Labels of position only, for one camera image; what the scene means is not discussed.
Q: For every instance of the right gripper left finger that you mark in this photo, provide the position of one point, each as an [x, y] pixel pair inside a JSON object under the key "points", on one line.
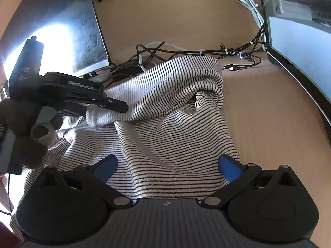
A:
{"points": [[94, 179]]}

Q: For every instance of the striped white black garment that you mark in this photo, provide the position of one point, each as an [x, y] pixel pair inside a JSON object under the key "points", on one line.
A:
{"points": [[169, 141]]}

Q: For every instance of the dark gloved left hand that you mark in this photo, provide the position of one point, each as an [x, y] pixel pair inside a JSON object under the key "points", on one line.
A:
{"points": [[27, 130]]}

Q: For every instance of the computer monitor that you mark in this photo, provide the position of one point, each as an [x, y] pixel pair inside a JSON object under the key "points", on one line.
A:
{"points": [[69, 31], [298, 33]]}

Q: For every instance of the right computer monitor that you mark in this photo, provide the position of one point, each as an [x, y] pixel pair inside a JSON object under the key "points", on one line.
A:
{"points": [[298, 33]]}

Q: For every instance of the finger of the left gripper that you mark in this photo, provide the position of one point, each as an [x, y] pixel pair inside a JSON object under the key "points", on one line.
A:
{"points": [[111, 104]]}

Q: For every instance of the left computer monitor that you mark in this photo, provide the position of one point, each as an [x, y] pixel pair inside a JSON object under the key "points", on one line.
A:
{"points": [[69, 31]]}

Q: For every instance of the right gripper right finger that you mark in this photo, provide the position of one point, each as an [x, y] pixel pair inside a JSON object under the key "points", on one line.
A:
{"points": [[239, 178]]}

